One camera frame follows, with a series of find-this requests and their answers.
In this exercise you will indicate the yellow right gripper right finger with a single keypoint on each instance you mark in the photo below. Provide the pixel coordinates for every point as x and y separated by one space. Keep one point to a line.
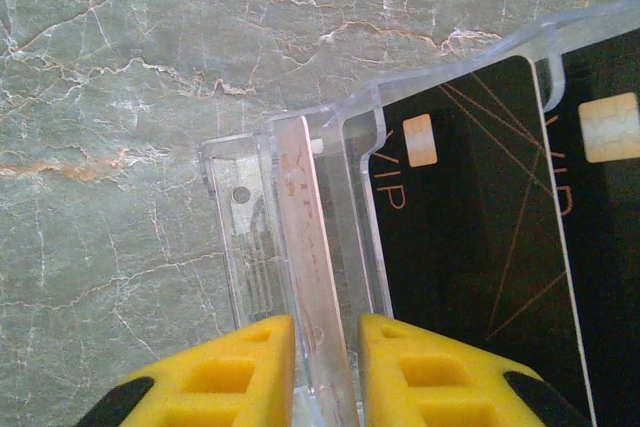
425 387

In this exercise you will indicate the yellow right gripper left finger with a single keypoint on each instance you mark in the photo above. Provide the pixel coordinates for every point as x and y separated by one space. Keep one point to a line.
225 387

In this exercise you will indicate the clear acrylic card stand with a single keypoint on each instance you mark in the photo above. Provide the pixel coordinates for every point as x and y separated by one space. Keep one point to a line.
245 247

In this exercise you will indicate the pink blossom card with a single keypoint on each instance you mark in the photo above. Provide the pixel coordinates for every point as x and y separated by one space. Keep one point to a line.
310 247

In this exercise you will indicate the black VIP card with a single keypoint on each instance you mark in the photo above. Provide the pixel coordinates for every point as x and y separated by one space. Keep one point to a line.
610 247
475 247

